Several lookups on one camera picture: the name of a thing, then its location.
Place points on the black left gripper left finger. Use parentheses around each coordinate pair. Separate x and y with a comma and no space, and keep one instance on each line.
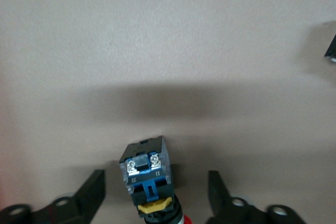
(86,197)

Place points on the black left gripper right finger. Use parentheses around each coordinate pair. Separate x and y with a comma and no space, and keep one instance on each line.
(220,203)

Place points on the red push button switch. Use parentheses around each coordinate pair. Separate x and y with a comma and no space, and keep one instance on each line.
(147,176)

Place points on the black push button switch block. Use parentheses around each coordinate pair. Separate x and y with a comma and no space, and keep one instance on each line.
(331,48)

